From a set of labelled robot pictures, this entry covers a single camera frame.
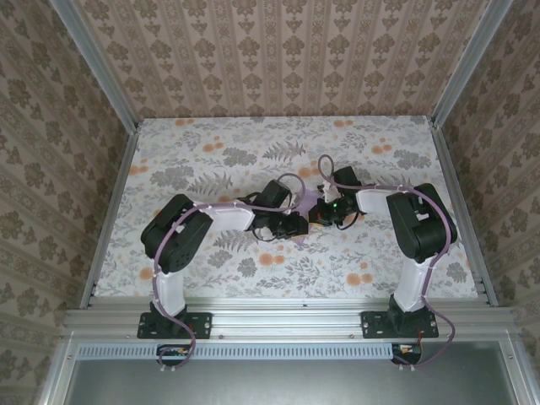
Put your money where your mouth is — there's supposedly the grey metal sheet panel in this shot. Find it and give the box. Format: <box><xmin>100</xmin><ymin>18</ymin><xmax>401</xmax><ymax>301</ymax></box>
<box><xmin>62</xmin><ymin>342</ymin><xmax>520</xmax><ymax>405</ymax></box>

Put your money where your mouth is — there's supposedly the floral tablecloth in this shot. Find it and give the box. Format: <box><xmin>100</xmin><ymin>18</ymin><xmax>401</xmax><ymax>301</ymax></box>
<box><xmin>90</xmin><ymin>116</ymin><xmax>482</xmax><ymax>300</ymax></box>

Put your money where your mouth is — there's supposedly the black connector module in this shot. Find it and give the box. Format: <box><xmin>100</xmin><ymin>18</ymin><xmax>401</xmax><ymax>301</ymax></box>
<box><xmin>158</xmin><ymin>344</ymin><xmax>189</xmax><ymax>366</ymax></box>
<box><xmin>391</xmin><ymin>343</ymin><xmax>423</xmax><ymax>365</ymax></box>

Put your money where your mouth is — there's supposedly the thin black right gripper cable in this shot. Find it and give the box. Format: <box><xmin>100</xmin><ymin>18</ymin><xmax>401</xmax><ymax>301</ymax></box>
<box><xmin>337</xmin><ymin>210</ymin><xmax>366</xmax><ymax>231</ymax></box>

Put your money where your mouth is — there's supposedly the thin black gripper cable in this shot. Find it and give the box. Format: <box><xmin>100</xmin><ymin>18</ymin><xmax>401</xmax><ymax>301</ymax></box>
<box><xmin>337</xmin><ymin>210</ymin><xmax>366</xmax><ymax>231</ymax></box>
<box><xmin>244</xmin><ymin>192</ymin><xmax>279</xmax><ymax>244</ymax></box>

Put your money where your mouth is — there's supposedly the thin black left gripper cable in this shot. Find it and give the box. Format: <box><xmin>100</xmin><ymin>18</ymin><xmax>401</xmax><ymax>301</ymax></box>
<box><xmin>244</xmin><ymin>192</ymin><xmax>279</xmax><ymax>244</ymax></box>

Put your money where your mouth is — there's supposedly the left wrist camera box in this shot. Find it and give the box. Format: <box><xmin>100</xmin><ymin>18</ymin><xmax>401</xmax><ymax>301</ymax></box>
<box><xmin>256</xmin><ymin>179</ymin><xmax>293</xmax><ymax>212</ymax></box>

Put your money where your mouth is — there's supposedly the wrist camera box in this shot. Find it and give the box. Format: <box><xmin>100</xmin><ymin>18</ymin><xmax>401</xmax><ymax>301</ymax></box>
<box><xmin>256</xmin><ymin>179</ymin><xmax>293</xmax><ymax>212</ymax></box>
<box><xmin>332</xmin><ymin>165</ymin><xmax>360</xmax><ymax>192</ymax></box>

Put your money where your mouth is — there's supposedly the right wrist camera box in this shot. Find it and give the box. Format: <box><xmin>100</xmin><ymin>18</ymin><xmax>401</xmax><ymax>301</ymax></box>
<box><xmin>332</xmin><ymin>165</ymin><xmax>360</xmax><ymax>192</ymax></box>

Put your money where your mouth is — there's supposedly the aluminium frame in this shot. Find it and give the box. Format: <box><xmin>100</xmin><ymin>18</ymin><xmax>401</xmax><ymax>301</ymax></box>
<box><xmin>37</xmin><ymin>0</ymin><xmax>524</xmax><ymax>405</ymax></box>

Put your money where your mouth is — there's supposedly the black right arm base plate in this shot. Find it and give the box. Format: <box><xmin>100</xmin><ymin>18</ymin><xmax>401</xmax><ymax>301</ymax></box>
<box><xmin>361</xmin><ymin>310</ymin><xmax>440</xmax><ymax>339</ymax></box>

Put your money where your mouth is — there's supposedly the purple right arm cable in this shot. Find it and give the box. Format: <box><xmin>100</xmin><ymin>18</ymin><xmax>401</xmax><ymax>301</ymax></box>
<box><xmin>316</xmin><ymin>154</ymin><xmax>456</xmax><ymax>372</ymax></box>

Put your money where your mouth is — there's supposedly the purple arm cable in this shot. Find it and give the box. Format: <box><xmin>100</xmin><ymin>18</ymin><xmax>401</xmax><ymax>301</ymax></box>
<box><xmin>316</xmin><ymin>154</ymin><xmax>456</xmax><ymax>372</ymax></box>
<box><xmin>152</xmin><ymin>172</ymin><xmax>311</xmax><ymax>375</ymax></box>

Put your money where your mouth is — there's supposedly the slotted grey cable duct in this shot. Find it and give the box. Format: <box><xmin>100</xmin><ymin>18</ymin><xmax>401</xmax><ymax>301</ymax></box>
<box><xmin>78</xmin><ymin>342</ymin><xmax>423</xmax><ymax>359</ymax></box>

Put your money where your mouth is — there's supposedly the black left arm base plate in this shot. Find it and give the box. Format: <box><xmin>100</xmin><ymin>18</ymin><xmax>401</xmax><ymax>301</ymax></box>
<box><xmin>137</xmin><ymin>310</ymin><xmax>213</xmax><ymax>339</ymax></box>

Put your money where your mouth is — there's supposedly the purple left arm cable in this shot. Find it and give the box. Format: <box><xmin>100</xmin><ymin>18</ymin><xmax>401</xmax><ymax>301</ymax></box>
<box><xmin>152</xmin><ymin>172</ymin><xmax>311</xmax><ymax>375</ymax></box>

